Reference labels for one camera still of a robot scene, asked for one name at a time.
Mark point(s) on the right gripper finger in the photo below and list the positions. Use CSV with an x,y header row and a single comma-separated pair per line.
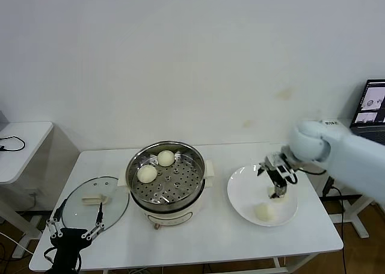
x,y
279,186
261,170

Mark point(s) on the white round plate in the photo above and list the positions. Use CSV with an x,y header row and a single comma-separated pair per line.
x,y
243,192

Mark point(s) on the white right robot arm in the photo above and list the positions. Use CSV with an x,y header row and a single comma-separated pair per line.
x,y
346,153

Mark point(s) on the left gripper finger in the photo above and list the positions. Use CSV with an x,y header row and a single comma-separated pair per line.
x,y
94,230
54,228

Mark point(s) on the cream electric cooker base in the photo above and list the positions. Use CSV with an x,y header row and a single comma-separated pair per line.
x,y
168,215

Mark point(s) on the white side table with laptop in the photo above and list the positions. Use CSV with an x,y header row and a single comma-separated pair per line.
x,y
362,226

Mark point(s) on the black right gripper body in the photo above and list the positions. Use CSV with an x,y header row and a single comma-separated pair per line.
x,y
270,161

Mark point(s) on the stainless steel steamer basket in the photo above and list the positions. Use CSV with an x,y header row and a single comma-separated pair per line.
x,y
192,168

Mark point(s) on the white steamed baozi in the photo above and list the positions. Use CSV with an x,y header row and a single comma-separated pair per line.
x,y
166,158
264,212
147,174
270,193

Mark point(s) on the dark grey open laptop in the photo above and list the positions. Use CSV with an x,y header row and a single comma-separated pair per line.
x,y
371,105

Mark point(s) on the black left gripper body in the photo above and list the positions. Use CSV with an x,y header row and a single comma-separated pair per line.
x,y
68,247

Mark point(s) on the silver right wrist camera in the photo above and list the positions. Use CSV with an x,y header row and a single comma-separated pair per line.
x,y
285,173

